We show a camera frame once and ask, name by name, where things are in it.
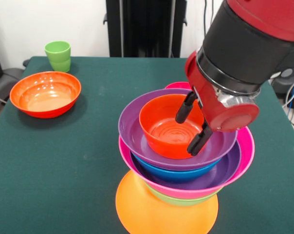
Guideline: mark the green cup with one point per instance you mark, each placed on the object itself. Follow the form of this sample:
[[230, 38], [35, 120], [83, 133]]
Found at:
[[58, 56]]

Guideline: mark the dark green tablecloth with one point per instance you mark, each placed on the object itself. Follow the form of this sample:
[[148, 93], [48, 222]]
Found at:
[[64, 170]]

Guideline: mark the blue bowl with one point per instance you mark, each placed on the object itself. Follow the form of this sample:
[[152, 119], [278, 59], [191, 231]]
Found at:
[[176, 174]]

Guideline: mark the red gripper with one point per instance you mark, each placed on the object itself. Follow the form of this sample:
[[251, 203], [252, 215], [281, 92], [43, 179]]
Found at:
[[210, 107]]

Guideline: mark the small red-orange bowl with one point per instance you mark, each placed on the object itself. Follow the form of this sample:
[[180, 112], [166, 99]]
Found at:
[[159, 122]]

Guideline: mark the small crimson bowl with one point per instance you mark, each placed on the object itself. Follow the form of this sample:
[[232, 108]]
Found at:
[[178, 85]]

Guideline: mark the green bowl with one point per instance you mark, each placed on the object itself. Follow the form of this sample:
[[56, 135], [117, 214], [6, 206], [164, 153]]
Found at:
[[183, 201]]

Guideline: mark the large red-orange bowl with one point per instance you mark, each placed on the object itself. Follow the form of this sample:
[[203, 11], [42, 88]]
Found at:
[[44, 92]]

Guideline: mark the purple bowl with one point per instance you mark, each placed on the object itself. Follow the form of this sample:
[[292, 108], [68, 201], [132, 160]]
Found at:
[[227, 170], [130, 131]]

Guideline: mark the pink bowl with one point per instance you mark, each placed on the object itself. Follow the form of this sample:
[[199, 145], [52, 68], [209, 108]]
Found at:
[[246, 146]]

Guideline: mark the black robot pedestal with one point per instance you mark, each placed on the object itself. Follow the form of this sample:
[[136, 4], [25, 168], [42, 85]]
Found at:
[[147, 29]]

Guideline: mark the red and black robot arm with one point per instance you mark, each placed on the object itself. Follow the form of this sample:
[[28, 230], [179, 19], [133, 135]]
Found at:
[[254, 36]]

